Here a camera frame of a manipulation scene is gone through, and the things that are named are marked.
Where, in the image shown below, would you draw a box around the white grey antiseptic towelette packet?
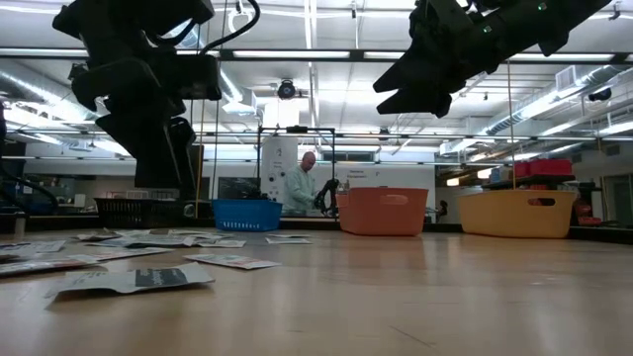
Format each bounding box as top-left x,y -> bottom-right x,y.
197,239 -> 247,249
43,261 -> 217,309
73,231 -> 131,242
88,235 -> 198,248

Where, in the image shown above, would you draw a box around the black hanging cable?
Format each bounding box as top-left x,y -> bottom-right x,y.
211,0 -> 229,199

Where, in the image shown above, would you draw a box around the yellow plastic bin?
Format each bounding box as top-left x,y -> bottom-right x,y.
457,189 -> 579,239

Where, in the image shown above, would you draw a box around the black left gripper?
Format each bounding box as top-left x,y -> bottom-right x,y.
71,56 -> 199,199

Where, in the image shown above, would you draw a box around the black mesh basket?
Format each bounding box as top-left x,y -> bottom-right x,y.
93,197 -> 185,229

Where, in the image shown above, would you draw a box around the orange plastic bin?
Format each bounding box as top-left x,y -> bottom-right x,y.
335,186 -> 430,236

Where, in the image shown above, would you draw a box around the black background rig frame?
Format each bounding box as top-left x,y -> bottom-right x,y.
255,126 -> 337,219

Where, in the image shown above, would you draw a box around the small dark screen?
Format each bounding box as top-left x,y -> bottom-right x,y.
217,176 -> 261,201

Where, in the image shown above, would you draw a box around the red object on rack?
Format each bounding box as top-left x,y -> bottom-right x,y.
573,200 -> 604,227

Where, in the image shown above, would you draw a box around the black overhead crossbar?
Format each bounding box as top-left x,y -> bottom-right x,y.
0,46 -> 633,64

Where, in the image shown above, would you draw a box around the silver ventilation duct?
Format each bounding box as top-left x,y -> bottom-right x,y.
484,63 -> 624,137
0,68 -> 100,133
167,19 -> 246,103

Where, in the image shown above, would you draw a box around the white orange ointment packet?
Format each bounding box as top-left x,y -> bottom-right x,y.
182,252 -> 282,271
91,246 -> 175,262
0,254 -> 100,278

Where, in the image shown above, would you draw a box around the black ceiling camera cluster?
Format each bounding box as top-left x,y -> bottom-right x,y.
67,62 -> 89,83

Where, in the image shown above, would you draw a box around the blue plastic bin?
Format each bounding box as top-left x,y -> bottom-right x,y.
212,198 -> 284,232

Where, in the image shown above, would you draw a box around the red storage bins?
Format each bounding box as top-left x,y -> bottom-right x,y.
512,157 -> 574,178

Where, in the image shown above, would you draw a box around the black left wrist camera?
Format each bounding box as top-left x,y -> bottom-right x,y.
165,52 -> 224,102

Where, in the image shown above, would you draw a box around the black overhead camera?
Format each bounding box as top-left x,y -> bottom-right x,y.
276,78 -> 298,101

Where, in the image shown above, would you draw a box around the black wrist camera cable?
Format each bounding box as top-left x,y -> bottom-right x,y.
147,0 -> 262,54

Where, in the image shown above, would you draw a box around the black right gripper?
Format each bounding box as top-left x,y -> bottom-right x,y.
373,0 -> 500,119

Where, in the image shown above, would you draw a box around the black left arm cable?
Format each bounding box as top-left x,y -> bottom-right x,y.
0,162 -> 59,214

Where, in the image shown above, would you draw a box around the white cable loop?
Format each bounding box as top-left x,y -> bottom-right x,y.
227,8 -> 251,37

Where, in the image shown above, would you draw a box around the dark wall shelf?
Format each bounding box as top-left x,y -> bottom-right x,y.
482,172 -> 578,192

